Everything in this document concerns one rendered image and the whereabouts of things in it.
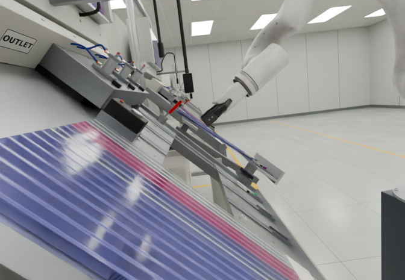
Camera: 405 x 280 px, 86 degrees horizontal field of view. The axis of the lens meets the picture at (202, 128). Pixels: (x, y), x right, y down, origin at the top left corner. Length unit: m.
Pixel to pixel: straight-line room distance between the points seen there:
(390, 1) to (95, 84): 0.81
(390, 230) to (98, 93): 1.00
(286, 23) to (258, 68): 0.15
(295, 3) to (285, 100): 8.21
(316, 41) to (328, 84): 1.65
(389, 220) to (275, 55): 0.69
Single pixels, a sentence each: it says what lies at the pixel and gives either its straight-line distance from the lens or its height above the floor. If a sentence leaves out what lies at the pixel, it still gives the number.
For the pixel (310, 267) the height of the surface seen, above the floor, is 0.73.
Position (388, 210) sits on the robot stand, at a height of 0.64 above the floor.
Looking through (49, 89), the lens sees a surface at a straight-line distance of 0.45.
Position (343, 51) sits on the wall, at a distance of 10.09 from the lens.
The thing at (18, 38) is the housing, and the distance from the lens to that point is 0.45.
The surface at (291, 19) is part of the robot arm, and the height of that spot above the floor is 1.29.
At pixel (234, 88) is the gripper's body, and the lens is 0.67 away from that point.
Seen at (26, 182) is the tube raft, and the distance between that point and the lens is 0.21.
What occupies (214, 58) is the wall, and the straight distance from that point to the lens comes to 8.36.
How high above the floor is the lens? 1.10
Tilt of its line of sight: 8 degrees down
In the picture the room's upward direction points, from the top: 7 degrees counter-clockwise
